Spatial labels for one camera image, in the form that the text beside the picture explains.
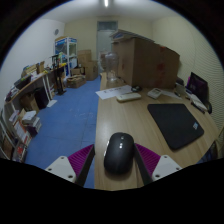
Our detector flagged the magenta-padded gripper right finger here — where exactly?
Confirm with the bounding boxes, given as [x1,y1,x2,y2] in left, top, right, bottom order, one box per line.
[133,143,183,186]

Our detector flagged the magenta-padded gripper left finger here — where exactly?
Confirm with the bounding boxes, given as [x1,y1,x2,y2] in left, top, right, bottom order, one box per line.
[44,143,96,188]

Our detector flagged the black computer mouse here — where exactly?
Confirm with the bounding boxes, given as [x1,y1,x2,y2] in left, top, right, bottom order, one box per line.
[103,132,136,175]

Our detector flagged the black rectangular mouse pad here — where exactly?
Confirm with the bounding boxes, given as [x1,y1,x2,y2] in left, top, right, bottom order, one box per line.
[147,103,205,151]

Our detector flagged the black pen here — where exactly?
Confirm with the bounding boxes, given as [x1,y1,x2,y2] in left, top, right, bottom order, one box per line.
[190,100,206,115]

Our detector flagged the white notebook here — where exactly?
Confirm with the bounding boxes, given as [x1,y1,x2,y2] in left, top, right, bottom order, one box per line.
[189,93,208,112]

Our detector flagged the single white paper sheet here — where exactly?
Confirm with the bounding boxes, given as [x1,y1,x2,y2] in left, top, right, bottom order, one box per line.
[160,89,183,100]

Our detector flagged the translucent plastic container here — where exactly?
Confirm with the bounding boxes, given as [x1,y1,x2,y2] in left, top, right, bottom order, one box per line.
[174,82,186,98]

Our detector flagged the cream flat remote control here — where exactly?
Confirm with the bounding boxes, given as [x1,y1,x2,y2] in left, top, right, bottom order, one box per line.
[115,92,142,103]

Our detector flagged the dark screen with purple picture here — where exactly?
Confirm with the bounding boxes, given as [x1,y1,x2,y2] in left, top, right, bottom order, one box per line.
[185,71,209,105]

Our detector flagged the open cardboard box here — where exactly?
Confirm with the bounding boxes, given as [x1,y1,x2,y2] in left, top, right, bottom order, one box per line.
[66,74,88,89]

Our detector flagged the large brown cardboard box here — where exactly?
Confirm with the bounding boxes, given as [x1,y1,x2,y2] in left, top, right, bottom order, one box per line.
[110,29,181,89]

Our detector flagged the stacked cardboard boxes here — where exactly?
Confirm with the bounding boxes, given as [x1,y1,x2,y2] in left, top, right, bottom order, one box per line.
[77,49,99,82]

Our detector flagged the clear plastic water jug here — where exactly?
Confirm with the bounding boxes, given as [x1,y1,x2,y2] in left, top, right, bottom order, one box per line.
[104,51,120,83]

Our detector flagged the blue white shelf unit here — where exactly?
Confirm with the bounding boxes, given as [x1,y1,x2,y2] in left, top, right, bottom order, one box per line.
[54,35,78,78]

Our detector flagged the grey door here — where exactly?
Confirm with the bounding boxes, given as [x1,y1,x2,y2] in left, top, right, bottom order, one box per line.
[96,20,119,61]

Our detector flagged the small black coiled cable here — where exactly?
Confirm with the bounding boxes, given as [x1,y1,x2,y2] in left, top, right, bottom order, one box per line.
[130,85,143,93]

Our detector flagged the black metal frame stand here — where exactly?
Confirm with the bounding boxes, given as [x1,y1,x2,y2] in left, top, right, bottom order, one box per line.
[51,54,68,96]

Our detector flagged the long wooden wall desk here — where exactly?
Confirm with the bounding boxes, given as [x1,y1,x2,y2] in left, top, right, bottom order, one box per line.
[4,63,68,111]

